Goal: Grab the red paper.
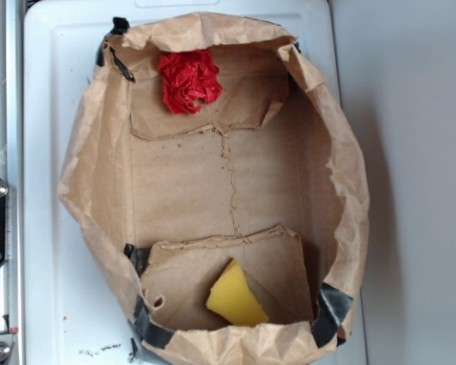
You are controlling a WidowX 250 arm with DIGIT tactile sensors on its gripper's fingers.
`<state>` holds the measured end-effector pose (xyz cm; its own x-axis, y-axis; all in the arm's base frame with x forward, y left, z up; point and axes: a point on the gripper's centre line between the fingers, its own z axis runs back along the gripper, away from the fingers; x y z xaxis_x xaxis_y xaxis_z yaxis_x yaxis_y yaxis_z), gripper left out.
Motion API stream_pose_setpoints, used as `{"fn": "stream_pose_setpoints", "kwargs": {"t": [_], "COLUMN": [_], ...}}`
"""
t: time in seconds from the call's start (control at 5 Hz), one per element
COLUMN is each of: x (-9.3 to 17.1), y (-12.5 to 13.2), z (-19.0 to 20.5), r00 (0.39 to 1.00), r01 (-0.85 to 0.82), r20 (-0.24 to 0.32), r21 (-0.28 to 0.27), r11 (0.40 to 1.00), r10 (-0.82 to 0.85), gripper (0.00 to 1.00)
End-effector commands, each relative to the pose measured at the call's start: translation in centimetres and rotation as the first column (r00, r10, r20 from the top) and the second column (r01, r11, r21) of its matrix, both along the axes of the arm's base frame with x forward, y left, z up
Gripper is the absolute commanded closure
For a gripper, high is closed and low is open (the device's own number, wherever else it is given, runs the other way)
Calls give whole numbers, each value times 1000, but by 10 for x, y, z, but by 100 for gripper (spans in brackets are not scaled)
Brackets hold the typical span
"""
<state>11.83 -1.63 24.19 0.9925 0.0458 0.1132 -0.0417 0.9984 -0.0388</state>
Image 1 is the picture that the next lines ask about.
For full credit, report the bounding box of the yellow sponge piece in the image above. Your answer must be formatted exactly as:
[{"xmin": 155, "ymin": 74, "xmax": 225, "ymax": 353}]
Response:
[{"xmin": 205, "ymin": 259, "xmax": 269, "ymax": 327}]

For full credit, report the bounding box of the aluminium frame rail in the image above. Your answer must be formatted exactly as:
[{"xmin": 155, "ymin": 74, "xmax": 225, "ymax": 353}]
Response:
[{"xmin": 0, "ymin": 1, "xmax": 27, "ymax": 364}]

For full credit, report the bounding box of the red paper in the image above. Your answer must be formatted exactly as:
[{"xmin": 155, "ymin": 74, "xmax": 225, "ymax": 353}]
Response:
[{"xmin": 157, "ymin": 49, "xmax": 223, "ymax": 114}]

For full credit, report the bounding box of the brown paper bag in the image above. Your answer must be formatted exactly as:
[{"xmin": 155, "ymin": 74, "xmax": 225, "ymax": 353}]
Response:
[{"xmin": 59, "ymin": 12, "xmax": 370, "ymax": 364}]

